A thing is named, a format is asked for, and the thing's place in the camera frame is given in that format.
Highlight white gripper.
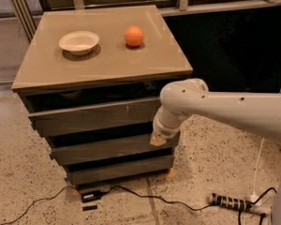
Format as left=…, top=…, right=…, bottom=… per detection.
left=150, top=106, right=189, bottom=146

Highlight grey top drawer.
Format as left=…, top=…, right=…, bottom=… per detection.
left=29, top=97, right=160, bottom=137

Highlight grey drawer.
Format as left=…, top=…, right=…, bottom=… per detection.
left=29, top=97, right=160, bottom=137
left=52, top=134, right=180, bottom=166
left=67, top=155, right=174, bottom=186

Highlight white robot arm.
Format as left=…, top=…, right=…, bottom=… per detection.
left=150, top=79, right=281, bottom=146

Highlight grey middle drawer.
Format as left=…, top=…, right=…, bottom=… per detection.
left=52, top=134, right=180, bottom=166

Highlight grey bottom drawer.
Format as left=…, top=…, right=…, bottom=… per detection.
left=67, top=155, right=174, bottom=186

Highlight grey drawer cabinet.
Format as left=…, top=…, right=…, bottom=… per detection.
left=12, top=6, right=192, bottom=173

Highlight black power adapter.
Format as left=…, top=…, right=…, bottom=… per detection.
left=81, top=190, right=103, bottom=203

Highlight black power strip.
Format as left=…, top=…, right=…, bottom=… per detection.
left=208, top=193, right=253, bottom=211

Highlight orange ball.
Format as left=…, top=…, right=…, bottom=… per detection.
left=124, top=25, right=144, bottom=47

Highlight white bowl on cabinet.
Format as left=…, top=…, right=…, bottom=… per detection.
left=58, top=31, right=99, bottom=55

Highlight black floor cable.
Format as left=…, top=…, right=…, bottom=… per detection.
left=0, top=185, right=214, bottom=225

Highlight white power cable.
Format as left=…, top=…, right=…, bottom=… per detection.
left=251, top=68, right=281, bottom=204

